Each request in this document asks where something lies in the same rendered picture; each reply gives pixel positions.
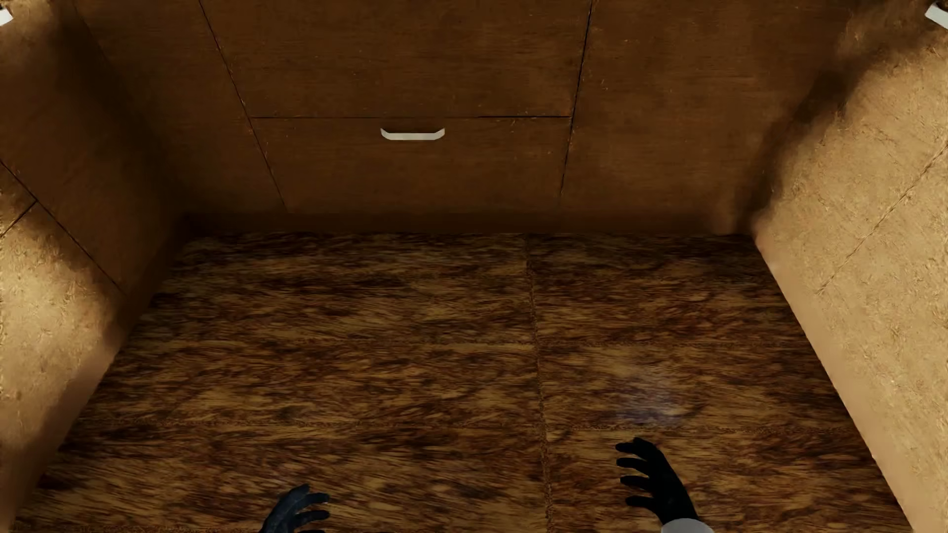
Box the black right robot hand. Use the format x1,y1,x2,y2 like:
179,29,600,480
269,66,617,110
615,437,700,527

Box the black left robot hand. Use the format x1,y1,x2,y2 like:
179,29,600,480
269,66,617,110
259,485,332,533

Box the light wooden side cabinet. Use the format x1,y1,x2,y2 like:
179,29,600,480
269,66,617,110
751,0,948,533

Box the wooden side cabinet with seam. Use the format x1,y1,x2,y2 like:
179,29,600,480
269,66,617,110
0,0,182,519

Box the brown wooden drawer front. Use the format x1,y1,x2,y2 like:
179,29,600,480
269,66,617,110
250,115,573,217

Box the brown wooden cabinet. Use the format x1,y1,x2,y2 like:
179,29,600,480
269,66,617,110
74,0,853,236

